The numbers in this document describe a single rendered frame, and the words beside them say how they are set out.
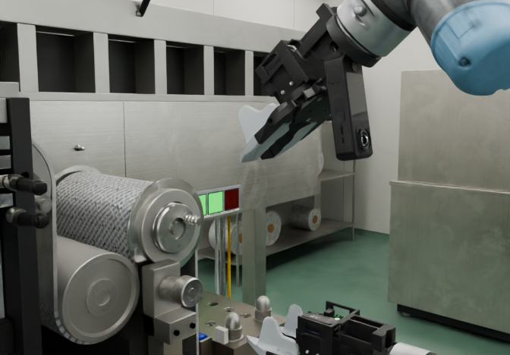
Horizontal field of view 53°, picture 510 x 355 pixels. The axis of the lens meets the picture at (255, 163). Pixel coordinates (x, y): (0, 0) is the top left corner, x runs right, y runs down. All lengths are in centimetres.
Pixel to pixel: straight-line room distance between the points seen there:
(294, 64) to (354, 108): 8
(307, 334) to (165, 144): 64
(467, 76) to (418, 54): 500
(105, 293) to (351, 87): 43
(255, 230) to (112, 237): 96
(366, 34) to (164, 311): 47
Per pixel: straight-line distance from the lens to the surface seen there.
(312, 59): 60
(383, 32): 55
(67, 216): 90
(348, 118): 56
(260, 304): 99
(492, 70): 46
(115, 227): 79
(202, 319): 102
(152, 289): 75
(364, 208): 578
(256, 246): 173
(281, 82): 61
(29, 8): 104
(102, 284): 74
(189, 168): 125
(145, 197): 76
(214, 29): 132
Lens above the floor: 143
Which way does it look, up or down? 7 degrees down
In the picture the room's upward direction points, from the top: straight up
